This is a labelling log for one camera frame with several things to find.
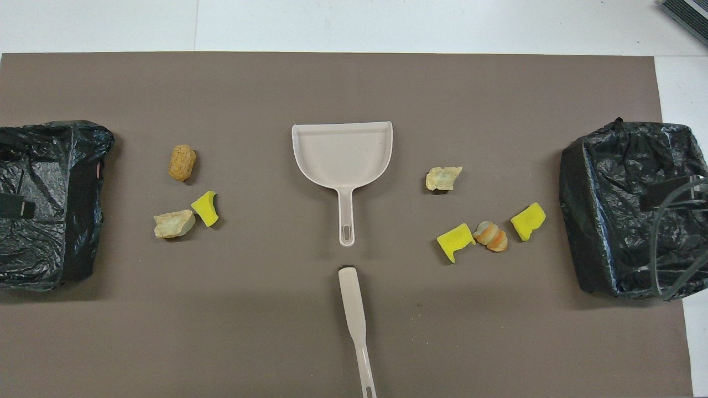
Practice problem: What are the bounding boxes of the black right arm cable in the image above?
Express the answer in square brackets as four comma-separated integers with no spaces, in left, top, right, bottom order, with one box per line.
[649,176,708,302]

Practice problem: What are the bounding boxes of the beige plastic dustpan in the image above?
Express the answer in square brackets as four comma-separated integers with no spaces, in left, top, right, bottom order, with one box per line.
[291,121,394,248]

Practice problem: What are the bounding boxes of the brown textured cylinder piece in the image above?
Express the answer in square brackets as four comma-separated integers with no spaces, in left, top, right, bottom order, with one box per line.
[168,144,197,182]

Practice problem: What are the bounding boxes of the yellow sponge piece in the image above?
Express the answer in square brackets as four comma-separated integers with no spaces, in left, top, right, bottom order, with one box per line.
[191,191,220,228]
[436,223,476,264]
[509,202,546,242]

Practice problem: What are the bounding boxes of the orange striped croissant piece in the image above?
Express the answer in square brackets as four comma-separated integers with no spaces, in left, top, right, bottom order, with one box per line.
[473,221,508,253]

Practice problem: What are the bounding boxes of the black bag lined bin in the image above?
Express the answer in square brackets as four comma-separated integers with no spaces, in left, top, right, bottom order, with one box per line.
[559,117,708,302]
[0,120,115,292]

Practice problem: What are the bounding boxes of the brown table mat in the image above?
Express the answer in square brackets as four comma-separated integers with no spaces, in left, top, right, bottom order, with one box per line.
[0,52,693,398]

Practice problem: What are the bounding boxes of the beige hand brush black bristles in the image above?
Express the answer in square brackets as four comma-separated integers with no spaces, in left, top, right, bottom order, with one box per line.
[337,265,378,398]

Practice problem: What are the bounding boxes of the dark ribbed grille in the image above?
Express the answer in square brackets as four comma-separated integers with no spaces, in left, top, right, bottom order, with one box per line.
[659,0,708,48]

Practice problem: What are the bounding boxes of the beige bread chunk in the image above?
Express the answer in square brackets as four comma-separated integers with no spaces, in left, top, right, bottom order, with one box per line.
[153,209,196,239]
[425,166,463,192]

